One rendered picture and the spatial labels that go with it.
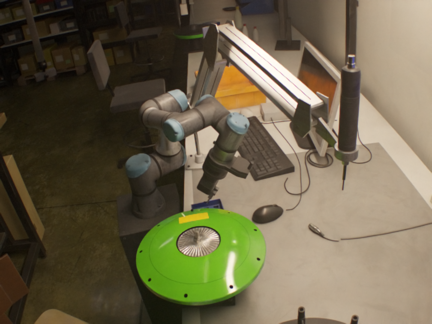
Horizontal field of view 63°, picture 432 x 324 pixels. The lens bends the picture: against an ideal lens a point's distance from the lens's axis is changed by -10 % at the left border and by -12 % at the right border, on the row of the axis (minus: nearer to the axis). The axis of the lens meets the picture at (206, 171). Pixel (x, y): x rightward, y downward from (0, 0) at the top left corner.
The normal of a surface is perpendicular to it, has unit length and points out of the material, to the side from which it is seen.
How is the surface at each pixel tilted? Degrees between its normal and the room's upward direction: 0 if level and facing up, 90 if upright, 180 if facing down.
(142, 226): 0
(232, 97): 94
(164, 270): 17
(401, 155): 0
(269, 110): 0
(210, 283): 23
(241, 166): 27
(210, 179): 100
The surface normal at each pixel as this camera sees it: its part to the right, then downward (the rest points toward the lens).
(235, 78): 0.15, 0.47
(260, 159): -0.22, -0.80
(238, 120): 0.37, -0.62
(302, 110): -0.87, 0.36
